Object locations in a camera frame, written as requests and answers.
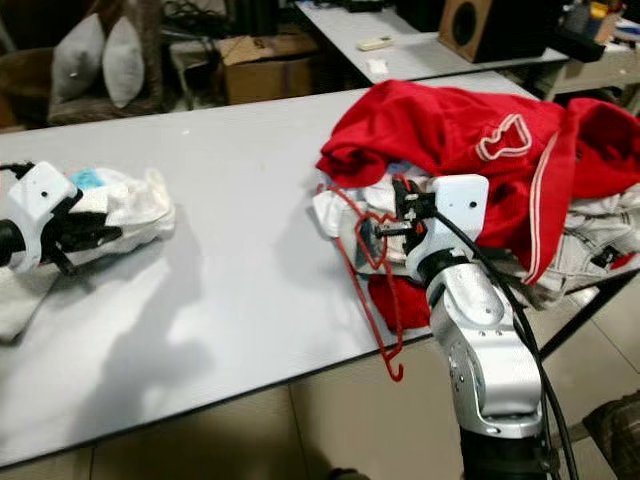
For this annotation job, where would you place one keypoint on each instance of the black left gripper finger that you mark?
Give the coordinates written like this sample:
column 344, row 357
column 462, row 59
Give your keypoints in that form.
column 95, row 223
column 105, row 241

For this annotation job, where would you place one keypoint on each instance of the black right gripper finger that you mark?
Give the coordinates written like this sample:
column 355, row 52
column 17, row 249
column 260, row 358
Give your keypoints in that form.
column 389, row 230

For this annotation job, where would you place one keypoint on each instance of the white cloth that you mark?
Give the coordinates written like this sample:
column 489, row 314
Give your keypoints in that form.
column 140, row 210

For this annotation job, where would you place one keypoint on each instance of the red jersey with white stripes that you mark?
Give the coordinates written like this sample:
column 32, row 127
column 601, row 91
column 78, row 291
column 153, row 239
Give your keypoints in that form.
column 440, row 130

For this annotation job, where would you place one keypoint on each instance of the red plastic clothes hanger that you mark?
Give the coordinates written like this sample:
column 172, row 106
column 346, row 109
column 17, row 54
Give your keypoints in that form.
column 395, row 378

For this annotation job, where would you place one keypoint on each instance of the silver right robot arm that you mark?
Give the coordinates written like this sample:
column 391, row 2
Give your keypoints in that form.
column 490, row 360

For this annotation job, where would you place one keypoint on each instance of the plain red garment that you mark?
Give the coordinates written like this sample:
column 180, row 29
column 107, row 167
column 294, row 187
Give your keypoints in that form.
column 400, row 300

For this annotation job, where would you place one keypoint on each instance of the small white paper packet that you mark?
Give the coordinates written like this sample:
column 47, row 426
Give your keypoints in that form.
column 379, row 66

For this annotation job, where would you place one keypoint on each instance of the grey table with black legs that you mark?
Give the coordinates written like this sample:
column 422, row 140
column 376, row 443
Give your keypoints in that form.
column 240, row 300

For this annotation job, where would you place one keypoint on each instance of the white desk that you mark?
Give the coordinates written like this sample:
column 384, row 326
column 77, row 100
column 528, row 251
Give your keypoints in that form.
column 420, row 55
column 600, row 72

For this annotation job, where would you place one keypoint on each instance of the dark rattan armchair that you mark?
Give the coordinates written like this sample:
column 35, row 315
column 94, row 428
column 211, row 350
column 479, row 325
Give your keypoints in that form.
column 25, row 80

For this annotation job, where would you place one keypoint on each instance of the white remote control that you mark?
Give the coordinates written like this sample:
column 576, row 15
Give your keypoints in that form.
column 376, row 44

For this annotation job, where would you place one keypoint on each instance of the pile of white grey clothes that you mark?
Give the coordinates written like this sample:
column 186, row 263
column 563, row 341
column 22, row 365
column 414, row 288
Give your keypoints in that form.
column 600, row 235

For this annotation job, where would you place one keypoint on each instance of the wooden black loudspeaker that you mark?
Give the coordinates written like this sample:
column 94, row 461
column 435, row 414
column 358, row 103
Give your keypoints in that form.
column 500, row 30

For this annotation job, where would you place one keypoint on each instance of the brown cardboard box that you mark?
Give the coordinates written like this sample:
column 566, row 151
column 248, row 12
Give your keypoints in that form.
column 265, row 80

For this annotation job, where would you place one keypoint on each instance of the plaid cushioned metal chair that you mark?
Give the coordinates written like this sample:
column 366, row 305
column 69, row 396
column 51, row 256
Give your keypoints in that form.
column 615, row 430

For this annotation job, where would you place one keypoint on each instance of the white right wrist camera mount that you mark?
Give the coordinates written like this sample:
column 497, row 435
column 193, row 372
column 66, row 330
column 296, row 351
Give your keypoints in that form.
column 460, row 205

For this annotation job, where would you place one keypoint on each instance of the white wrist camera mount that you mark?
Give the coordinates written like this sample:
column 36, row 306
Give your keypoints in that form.
column 460, row 205
column 40, row 195

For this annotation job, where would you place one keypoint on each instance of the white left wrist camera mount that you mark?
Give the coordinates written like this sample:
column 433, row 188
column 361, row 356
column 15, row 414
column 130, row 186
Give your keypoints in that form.
column 40, row 195

